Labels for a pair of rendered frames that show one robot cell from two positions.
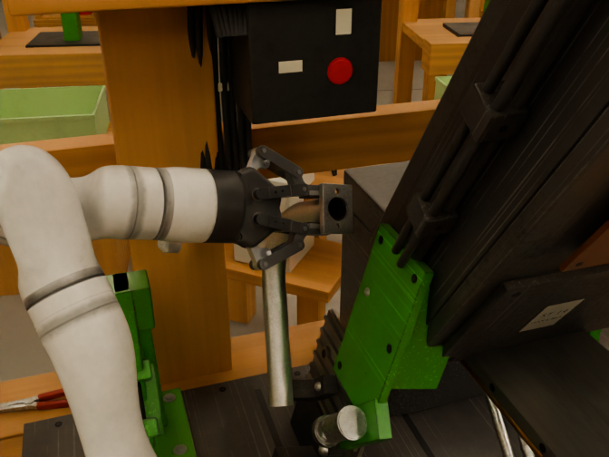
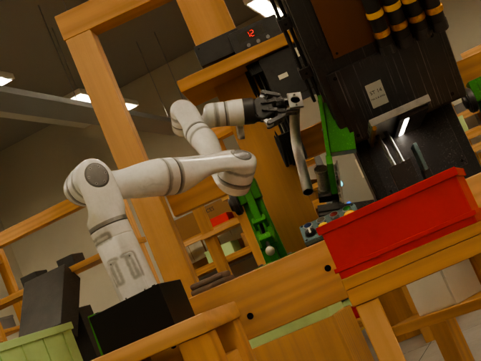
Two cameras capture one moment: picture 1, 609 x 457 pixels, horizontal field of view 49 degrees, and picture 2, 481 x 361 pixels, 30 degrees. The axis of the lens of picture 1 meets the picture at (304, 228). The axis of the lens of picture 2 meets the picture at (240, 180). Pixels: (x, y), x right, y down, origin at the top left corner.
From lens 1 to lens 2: 207 cm
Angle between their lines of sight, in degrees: 42
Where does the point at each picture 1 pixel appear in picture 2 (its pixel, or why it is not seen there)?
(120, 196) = (209, 107)
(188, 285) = (290, 203)
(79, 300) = (197, 126)
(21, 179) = (178, 104)
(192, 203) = (233, 104)
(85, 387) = (202, 145)
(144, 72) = not seen: hidden behind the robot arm
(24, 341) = not seen: outside the picture
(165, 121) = (254, 127)
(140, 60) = not seen: hidden behind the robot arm
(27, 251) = (182, 119)
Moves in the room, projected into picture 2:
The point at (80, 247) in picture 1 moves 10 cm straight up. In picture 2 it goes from (197, 117) to (183, 84)
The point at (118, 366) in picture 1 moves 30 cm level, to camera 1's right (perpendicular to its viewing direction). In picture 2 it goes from (211, 139) to (307, 89)
